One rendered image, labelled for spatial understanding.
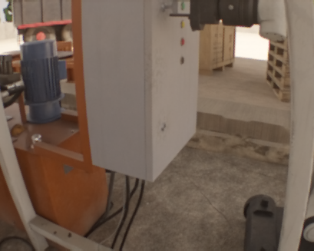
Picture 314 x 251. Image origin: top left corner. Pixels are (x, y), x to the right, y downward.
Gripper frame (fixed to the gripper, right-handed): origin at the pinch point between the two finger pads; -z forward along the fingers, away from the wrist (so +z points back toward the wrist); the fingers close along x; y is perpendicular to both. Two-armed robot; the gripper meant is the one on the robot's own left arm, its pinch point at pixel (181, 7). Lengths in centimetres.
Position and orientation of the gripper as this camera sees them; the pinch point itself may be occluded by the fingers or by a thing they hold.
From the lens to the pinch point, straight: 69.2
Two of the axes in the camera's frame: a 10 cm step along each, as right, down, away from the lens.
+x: 0.0, 9.3, 3.8
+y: 4.3, -3.4, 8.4
